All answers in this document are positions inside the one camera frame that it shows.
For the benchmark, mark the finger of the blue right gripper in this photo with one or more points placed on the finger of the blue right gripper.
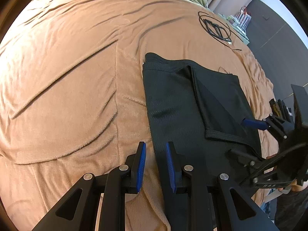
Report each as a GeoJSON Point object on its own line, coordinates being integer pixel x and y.
{"type": "Point", "coordinates": [256, 124]}

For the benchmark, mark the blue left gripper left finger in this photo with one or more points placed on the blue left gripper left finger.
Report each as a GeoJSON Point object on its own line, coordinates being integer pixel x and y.
{"type": "Point", "coordinates": [136, 163]}

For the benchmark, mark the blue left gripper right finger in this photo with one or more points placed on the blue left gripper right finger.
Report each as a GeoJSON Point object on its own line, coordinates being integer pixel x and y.
{"type": "Point", "coordinates": [175, 164]}

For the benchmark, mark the black mesh sleeveless shirt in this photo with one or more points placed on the black mesh sleeveless shirt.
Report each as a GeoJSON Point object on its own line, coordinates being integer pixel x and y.
{"type": "Point", "coordinates": [201, 112]}

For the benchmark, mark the stack of folded dark clothes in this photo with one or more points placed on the stack of folded dark clothes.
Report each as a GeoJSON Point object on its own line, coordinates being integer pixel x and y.
{"type": "Point", "coordinates": [279, 109]}

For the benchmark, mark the person right hand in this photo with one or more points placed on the person right hand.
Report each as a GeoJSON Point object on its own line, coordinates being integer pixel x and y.
{"type": "Point", "coordinates": [295, 187]}

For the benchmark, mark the cream bedside cabinet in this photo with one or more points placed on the cream bedside cabinet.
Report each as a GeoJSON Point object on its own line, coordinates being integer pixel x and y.
{"type": "Point", "coordinates": [233, 21]}

